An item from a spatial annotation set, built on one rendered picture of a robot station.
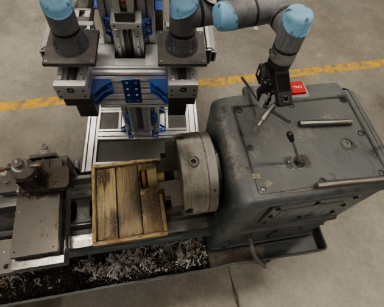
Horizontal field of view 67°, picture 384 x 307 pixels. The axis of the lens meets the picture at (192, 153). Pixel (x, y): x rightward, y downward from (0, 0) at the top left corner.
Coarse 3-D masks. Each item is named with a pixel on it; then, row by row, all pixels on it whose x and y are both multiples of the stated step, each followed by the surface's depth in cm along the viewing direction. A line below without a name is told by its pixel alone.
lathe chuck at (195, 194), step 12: (192, 132) 110; (180, 144) 101; (192, 144) 101; (180, 156) 98; (192, 156) 98; (204, 156) 99; (180, 168) 98; (192, 168) 97; (204, 168) 98; (180, 180) 103; (192, 180) 97; (204, 180) 97; (192, 192) 98; (204, 192) 99; (192, 204) 100; (204, 204) 101
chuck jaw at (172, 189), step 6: (174, 180) 108; (162, 186) 106; (168, 186) 107; (174, 186) 107; (162, 192) 109; (168, 192) 105; (174, 192) 105; (180, 192) 106; (168, 198) 106; (174, 198) 104; (180, 198) 104; (174, 204) 103; (180, 204) 103; (186, 210) 104
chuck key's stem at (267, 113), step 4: (272, 104) 99; (268, 108) 99; (272, 108) 99; (264, 112) 100; (268, 112) 99; (264, 116) 100; (268, 116) 100; (260, 120) 100; (264, 120) 100; (256, 124) 101; (260, 124) 101; (256, 128) 101; (256, 132) 102
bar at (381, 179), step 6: (336, 180) 94; (342, 180) 94; (348, 180) 94; (354, 180) 94; (360, 180) 94; (366, 180) 94; (372, 180) 94; (378, 180) 94; (318, 186) 92; (324, 186) 92; (330, 186) 93; (336, 186) 93
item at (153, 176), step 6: (150, 168) 109; (144, 174) 107; (150, 174) 106; (156, 174) 106; (162, 174) 108; (144, 180) 106; (150, 180) 106; (156, 180) 106; (162, 180) 108; (144, 186) 107; (150, 186) 107; (156, 186) 108
